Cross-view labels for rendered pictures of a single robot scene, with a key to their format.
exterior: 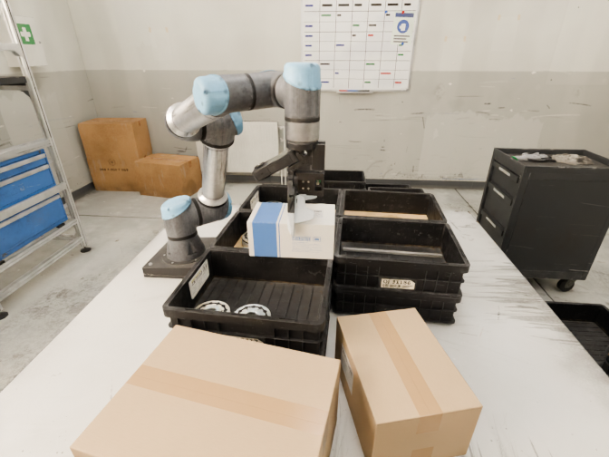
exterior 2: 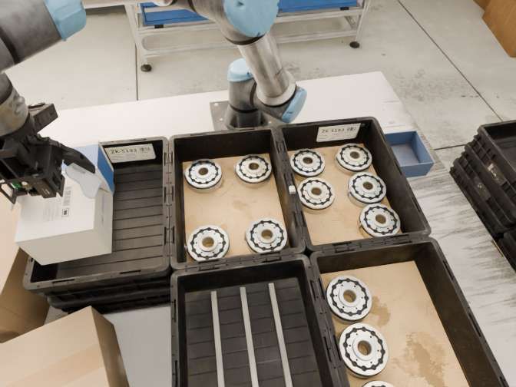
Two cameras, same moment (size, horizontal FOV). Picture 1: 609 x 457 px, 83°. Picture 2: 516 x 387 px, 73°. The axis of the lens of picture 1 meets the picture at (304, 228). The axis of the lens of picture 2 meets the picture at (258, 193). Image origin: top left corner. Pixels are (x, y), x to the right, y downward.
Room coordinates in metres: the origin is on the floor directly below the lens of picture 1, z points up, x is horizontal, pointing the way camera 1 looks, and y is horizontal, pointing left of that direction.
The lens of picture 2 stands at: (0.97, -0.42, 1.64)
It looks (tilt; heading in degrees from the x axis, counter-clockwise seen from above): 55 degrees down; 71
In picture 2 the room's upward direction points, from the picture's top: 2 degrees clockwise
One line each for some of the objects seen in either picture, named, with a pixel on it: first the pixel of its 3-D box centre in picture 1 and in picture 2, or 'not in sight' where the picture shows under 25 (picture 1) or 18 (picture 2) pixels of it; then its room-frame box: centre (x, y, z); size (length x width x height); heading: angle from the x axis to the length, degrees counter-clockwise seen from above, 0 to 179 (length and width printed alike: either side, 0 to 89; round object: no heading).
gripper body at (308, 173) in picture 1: (305, 168); (24, 155); (0.76, 0.00, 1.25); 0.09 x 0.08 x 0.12; 85
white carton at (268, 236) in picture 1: (293, 229); (71, 200); (0.76, 0.03, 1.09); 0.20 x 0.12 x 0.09; 85
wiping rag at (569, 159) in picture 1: (571, 158); not in sight; (2.19, -1.72, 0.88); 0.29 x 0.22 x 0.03; 85
